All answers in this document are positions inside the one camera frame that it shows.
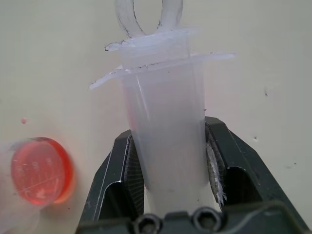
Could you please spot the clear cup with red liquid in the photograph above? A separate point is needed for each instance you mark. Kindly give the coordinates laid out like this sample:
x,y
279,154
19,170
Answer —
x,y
39,170

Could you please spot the translucent plastic syringe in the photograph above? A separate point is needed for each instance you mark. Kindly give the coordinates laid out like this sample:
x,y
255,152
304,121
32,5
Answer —
x,y
168,136

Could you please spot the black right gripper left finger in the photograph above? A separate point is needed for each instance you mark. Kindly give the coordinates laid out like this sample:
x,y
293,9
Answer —
x,y
114,180

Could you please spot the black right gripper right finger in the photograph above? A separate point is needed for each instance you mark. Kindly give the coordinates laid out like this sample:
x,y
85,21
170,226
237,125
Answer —
x,y
241,175

